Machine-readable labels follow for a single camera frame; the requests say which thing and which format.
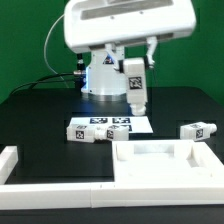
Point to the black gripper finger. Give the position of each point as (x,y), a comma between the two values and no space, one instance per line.
(117,54)
(151,47)

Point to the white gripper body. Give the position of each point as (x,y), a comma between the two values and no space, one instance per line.
(91,24)

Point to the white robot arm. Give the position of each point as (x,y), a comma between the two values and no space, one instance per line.
(102,81)

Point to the white sheet with tags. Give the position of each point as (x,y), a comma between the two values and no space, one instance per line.
(136,124)

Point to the white U-shaped obstacle fence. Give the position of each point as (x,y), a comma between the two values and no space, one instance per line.
(95,194)

